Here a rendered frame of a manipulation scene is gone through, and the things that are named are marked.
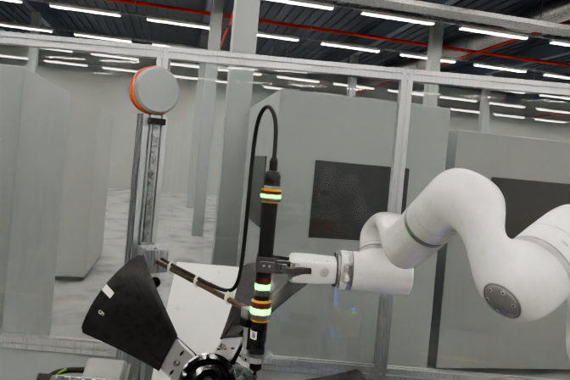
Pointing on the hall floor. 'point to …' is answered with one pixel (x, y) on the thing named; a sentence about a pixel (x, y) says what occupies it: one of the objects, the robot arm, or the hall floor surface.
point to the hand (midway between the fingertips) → (265, 262)
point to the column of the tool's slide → (136, 207)
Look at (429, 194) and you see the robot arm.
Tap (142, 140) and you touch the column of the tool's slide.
